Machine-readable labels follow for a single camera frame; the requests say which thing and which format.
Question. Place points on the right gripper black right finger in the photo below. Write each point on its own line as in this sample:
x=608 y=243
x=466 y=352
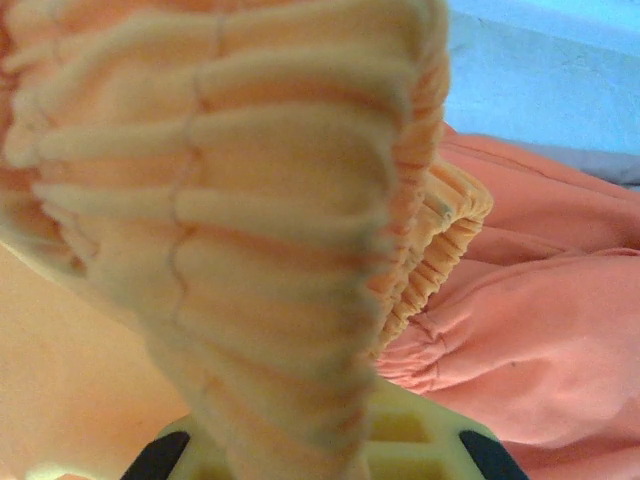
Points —
x=430 y=450

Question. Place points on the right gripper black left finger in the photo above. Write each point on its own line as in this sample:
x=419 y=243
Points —
x=165 y=460

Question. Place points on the pink shorts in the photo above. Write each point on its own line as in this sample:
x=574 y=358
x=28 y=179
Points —
x=525 y=325

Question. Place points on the yellow-orange shorts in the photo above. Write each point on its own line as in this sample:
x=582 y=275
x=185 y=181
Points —
x=250 y=200

